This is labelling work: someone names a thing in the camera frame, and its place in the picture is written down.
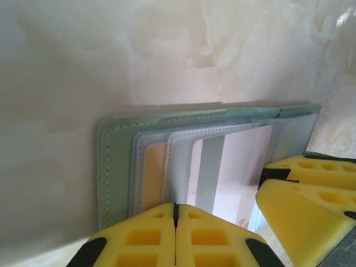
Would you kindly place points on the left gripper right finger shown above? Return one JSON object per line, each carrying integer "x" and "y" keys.
{"x": 211, "y": 242}

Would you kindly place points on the green card holder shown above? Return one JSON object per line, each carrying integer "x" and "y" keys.
{"x": 116, "y": 155}

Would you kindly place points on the white card silver stripe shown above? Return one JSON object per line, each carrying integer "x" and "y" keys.
{"x": 239, "y": 167}

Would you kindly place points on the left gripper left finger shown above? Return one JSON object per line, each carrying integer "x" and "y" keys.
{"x": 139, "y": 239}

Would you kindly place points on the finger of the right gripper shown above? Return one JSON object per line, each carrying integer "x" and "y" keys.
{"x": 300, "y": 222}
{"x": 314, "y": 169}

